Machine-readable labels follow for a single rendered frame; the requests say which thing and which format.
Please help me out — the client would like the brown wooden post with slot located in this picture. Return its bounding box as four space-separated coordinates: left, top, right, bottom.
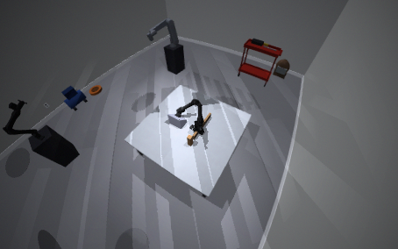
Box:
187 135 193 146

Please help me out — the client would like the brown wooden board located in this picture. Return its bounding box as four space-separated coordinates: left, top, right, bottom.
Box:
192 113 211 139

